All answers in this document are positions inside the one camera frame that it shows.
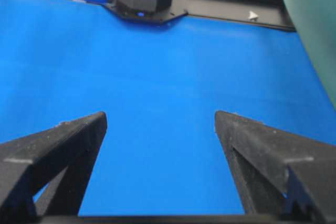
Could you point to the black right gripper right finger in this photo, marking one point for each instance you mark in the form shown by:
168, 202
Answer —
278, 172

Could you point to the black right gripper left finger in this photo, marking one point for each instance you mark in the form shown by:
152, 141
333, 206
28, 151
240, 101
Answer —
47, 173

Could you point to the blue table mat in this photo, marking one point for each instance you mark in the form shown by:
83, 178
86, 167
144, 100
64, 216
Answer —
160, 87

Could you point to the green backdrop curtain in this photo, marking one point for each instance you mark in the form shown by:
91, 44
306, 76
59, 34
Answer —
312, 24

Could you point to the black table frame rail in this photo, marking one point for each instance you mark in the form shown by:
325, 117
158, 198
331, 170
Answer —
264, 13

